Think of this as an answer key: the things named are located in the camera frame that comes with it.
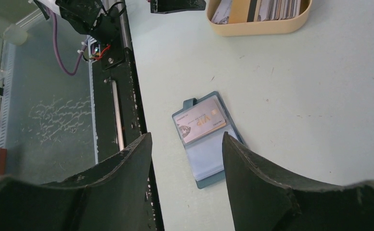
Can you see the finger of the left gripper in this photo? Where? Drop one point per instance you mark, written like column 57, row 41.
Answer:
column 175, row 6

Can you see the aluminium frame front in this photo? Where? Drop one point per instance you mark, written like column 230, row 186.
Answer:
column 46, row 116

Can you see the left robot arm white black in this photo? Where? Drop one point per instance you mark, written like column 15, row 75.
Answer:
column 90, row 17

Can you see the left controller board with wires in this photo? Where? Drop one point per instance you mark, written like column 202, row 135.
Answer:
column 99, row 52

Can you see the white strip on rail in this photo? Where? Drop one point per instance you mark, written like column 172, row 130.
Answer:
column 120, row 140

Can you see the blue leather card holder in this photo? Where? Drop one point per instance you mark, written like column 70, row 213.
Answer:
column 205, row 154

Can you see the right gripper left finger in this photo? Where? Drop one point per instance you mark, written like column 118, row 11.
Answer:
column 106, row 197

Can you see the stack of cards in tray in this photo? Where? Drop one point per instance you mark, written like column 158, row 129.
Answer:
column 241, row 11

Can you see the beige oval card tray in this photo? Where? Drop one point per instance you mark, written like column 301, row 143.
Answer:
column 258, row 28

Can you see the orange credit card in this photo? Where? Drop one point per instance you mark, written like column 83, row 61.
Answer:
column 201, row 129

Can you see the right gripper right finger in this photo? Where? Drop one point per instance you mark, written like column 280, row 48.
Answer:
column 264, row 196

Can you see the silver VIP credit card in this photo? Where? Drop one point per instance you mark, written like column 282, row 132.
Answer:
column 209, row 109

